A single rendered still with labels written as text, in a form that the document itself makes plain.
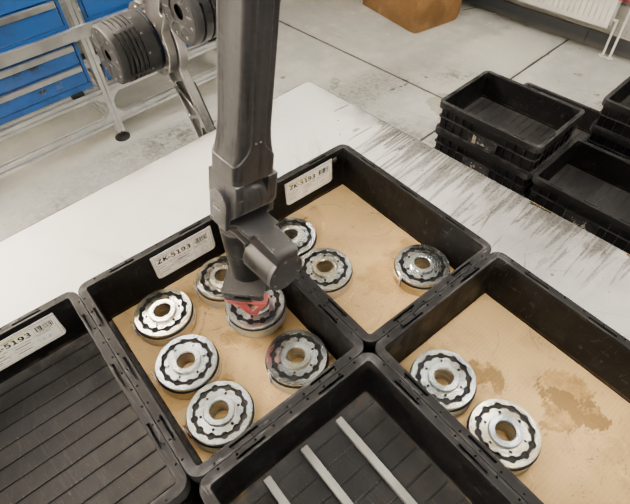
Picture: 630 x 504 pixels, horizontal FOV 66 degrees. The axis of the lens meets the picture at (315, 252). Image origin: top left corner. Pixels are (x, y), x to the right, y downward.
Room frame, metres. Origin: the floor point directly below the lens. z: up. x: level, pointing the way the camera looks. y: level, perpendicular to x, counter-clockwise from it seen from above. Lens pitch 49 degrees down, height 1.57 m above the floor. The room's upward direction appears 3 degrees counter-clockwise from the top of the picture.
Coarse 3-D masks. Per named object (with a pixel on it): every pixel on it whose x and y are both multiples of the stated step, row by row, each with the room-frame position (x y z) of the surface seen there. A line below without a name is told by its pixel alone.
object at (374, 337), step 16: (320, 160) 0.80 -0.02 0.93; (368, 160) 0.79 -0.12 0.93; (288, 176) 0.75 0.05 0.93; (384, 176) 0.74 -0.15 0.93; (432, 208) 0.64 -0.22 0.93; (448, 224) 0.61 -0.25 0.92; (480, 240) 0.56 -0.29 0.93; (480, 256) 0.52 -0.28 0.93; (304, 272) 0.51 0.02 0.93; (464, 272) 0.49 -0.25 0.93; (320, 288) 0.47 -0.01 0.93; (432, 288) 0.46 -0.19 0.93; (336, 304) 0.44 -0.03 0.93; (416, 304) 0.43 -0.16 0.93; (352, 320) 0.41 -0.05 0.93; (400, 320) 0.40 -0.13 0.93; (368, 336) 0.38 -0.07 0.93
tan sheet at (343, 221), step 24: (336, 192) 0.81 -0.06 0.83; (288, 216) 0.74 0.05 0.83; (312, 216) 0.74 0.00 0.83; (336, 216) 0.73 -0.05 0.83; (360, 216) 0.73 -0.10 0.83; (384, 216) 0.73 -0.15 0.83; (336, 240) 0.66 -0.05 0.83; (360, 240) 0.66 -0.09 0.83; (384, 240) 0.66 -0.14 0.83; (408, 240) 0.65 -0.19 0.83; (360, 264) 0.60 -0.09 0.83; (384, 264) 0.60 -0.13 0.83; (360, 288) 0.54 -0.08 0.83; (384, 288) 0.54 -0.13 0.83; (360, 312) 0.49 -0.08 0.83; (384, 312) 0.48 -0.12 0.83
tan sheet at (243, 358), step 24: (168, 288) 0.56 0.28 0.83; (192, 288) 0.56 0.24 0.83; (216, 312) 0.50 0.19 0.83; (288, 312) 0.50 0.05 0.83; (216, 336) 0.45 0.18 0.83; (240, 336) 0.45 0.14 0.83; (264, 336) 0.45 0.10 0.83; (144, 360) 0.41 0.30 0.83; (240, 360) 0.40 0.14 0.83; (264, 360) 0.40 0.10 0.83; (240, 384) 0.36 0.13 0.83; (264, 384) 0.36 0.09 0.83; (264, 408) 0.32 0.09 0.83
